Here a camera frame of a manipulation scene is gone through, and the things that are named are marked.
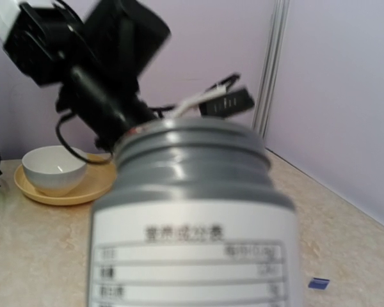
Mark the left aluminium frame post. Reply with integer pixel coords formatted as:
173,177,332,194
252,0,290,138

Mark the beige plate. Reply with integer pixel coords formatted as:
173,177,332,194
13,162,116,206

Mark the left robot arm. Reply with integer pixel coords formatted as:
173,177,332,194
0,1,240,153

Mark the white bowl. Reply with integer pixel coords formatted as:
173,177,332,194
22,145,87,190

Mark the clear plastic pill organizer box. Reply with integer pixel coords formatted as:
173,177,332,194
308,278,330,290

